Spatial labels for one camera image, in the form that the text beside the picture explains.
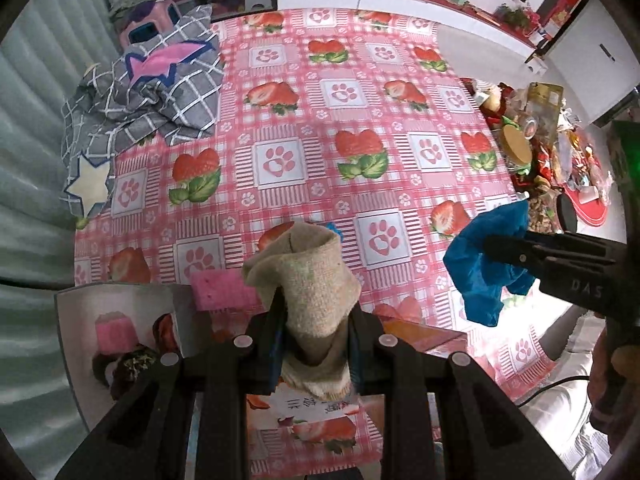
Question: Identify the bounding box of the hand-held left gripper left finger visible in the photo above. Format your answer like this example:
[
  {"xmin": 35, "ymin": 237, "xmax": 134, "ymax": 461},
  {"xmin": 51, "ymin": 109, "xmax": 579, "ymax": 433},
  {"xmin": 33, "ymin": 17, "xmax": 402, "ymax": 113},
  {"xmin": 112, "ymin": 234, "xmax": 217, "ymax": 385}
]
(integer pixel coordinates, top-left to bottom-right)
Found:
[{"xmin": 55, "ymin": 294, "xmax": 288, "ymax": 480}]

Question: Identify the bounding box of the person's right hand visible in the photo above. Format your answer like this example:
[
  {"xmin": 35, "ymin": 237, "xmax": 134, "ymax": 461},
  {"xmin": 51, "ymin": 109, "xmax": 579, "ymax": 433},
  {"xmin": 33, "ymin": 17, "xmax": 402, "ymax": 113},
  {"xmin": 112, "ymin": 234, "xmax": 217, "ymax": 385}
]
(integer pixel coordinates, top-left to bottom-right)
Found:
[{"xmin": 590, "ymin": 327, "xmax": 640, "ymax": 426}]

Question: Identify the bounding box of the low white cabinet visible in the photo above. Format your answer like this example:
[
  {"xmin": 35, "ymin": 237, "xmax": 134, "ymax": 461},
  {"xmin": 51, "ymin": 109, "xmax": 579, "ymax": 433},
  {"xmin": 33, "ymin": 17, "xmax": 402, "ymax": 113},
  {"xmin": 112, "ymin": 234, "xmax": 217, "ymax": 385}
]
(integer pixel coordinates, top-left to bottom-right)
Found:
[{"xmin": 277, "ymin": 0, "xmax": 546, "ymax": 61}]

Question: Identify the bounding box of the pink strawberry checked tablecloth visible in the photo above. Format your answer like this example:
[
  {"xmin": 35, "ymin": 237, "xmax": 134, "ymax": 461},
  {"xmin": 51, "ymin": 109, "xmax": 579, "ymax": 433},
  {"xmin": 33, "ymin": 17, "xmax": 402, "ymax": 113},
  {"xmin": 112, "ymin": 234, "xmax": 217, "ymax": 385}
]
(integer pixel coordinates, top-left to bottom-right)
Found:
[{"xmin": 75, "ymin": 7, "xmax": 566, "ymax": 461}]

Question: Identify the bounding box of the grey checked blanket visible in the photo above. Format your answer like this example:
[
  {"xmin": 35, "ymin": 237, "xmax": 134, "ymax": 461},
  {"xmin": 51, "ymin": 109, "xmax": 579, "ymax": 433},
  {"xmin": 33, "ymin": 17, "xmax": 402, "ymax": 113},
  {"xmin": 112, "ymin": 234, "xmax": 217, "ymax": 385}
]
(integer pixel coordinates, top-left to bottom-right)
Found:
[{"xmin": 60, "ymin": 5, "xmax": 226, "ymax": 218}]

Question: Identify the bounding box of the pink fuzzy cloth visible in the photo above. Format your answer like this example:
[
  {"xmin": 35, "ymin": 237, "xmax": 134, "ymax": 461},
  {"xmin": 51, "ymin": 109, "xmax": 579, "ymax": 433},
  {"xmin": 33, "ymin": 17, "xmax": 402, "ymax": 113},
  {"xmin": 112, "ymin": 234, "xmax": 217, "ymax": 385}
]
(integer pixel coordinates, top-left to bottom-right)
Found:
[{"xmin": 191, "ymin": 270, "xmax": 266, "ymax": 311}]

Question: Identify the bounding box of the fruit printed carton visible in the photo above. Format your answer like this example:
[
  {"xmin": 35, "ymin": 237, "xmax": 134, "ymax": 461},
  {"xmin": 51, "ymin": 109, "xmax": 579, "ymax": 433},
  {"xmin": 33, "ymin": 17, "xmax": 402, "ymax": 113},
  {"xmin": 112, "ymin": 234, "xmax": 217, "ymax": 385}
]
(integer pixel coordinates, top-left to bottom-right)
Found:
[{"xmin": 245, "ymin": 317, "xmax": 471, "ymax": 466}]

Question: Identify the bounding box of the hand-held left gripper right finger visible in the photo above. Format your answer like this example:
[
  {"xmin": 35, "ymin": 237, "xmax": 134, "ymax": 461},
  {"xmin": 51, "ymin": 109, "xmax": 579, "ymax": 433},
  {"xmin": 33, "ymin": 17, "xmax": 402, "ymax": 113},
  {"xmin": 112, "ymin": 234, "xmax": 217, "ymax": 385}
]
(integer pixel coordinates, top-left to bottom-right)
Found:
[{"xmin": 347, "ymin": 307, "xmax": 576, "ymax": 480}]

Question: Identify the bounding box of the black cable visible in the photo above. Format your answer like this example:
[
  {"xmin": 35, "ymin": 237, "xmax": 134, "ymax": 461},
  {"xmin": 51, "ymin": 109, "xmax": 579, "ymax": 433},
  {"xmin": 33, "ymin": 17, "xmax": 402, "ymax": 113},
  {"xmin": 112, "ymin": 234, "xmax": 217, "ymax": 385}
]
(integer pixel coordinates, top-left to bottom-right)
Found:
[{"xmin": 515, "ymin": 375, "xmax": 592, "ymax": 407}]

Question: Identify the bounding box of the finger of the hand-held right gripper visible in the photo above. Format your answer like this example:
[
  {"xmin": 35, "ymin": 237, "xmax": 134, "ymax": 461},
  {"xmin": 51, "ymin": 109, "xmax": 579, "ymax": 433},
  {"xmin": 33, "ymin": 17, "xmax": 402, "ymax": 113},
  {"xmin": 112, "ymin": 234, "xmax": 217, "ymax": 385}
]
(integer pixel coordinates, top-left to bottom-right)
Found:
[
  {"xmin": 482, "ymin": 232, "xmax": 618, "ymax": 283},
  {"xmin": 556, "ymin": 192, "xmax": 581, "ymax": 235}
]

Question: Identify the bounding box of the beige knitted sock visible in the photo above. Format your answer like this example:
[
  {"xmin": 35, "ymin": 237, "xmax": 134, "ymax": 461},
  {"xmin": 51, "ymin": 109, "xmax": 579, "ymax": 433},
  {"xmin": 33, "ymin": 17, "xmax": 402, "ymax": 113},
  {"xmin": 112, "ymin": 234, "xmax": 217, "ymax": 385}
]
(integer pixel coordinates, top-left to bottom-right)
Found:
[{"xmin": 242, "ymin": 222, "xmax": 362, "ymax": 403}]

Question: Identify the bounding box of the pink plastic stool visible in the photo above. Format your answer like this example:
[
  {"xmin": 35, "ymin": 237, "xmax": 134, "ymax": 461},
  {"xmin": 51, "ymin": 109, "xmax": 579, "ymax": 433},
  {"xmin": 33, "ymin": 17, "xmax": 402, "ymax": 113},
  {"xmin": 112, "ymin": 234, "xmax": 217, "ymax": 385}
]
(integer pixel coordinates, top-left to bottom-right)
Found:
[{"xmin": 117, "ymin": 0, "xmax": 181, "ymax": 46}]

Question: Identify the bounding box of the white box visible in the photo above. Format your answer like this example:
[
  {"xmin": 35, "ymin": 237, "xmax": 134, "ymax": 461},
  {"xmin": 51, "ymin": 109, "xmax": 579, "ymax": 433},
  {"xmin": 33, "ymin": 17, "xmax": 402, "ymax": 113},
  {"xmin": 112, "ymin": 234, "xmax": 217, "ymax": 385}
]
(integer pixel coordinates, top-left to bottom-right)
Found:
[{"xmin": 54, "ymin": 282, "xmax": 211, "ymax": 431}]

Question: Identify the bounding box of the red green plant decoration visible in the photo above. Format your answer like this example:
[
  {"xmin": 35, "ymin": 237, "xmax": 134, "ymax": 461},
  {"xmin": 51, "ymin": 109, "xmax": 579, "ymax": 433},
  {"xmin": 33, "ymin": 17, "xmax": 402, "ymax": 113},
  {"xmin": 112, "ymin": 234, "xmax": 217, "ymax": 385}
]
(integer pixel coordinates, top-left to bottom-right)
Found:
[{"xmin": 495, "ymin": 4, "xmax": 538, "ymax": 28}]

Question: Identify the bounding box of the jar with wooden lid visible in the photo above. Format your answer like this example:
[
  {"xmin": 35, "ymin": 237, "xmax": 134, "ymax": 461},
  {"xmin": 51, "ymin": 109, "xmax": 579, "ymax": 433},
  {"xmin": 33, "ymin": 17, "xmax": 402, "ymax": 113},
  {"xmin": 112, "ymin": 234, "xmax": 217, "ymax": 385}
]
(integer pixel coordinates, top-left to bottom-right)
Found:
[{"xmin": 502, "ymin": 125, "xmax": 533, "ymax": 173}]

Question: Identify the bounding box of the pile of assorted packets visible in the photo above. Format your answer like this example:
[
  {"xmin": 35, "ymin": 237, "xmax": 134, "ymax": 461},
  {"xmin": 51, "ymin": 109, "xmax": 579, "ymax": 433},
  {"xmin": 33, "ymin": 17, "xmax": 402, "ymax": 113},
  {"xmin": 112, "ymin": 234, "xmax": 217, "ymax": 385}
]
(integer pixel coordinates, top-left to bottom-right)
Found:
[{"xmin": 470, "ymin": 80, "xmax": 616, "ymax": 233}]

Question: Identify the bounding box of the pink sponge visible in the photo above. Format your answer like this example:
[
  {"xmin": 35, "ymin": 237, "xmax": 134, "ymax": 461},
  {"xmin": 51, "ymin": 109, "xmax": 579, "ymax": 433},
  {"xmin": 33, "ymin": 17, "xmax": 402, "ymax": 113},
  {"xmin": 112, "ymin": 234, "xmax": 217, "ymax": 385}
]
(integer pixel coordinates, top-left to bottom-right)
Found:
[{"xmin": 96, "ymin": 312, "xmax": 138, "ymax": 356}]

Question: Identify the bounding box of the brown scrunchie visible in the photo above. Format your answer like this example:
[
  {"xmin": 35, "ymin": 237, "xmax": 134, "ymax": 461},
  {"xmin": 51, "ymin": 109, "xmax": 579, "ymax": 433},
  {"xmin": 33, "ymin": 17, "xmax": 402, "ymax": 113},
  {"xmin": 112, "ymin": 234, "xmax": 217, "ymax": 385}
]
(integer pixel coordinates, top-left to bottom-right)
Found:
[{"xmin": 92, "ymin": 352, "xmax": 126, "ymax": 388}]

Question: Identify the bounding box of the gold foil packet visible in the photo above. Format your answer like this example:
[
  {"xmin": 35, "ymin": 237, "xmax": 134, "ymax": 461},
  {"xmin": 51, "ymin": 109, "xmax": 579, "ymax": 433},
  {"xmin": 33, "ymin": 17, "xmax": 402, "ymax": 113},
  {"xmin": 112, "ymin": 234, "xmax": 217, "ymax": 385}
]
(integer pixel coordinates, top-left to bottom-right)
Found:
[{"xmin": 525, "ymin": 82, "xmax": 563, "ymax": 138}]

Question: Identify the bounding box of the blue cloth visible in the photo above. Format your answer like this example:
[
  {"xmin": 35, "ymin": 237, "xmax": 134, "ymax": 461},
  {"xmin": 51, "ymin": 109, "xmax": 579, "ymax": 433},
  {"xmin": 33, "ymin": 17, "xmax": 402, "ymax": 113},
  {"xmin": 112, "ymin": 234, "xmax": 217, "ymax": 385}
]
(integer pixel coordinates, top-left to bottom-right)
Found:
[{"xmin": 442, "ymin": 200, "xmax": 538, "ymax": 328}]

